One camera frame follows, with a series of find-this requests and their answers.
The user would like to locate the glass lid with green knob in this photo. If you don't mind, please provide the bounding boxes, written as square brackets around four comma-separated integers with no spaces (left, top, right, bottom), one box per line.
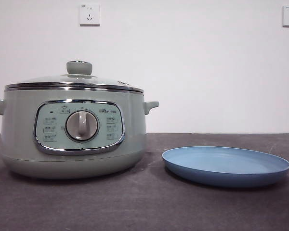
[4,61,145,93]

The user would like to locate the blue round plate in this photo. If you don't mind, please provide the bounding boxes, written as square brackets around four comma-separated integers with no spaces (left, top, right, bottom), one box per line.
[161,145,289,188]

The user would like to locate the pale green electric steamer pot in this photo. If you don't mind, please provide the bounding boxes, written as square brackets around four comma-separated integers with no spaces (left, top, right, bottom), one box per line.
[0,86,159,180]

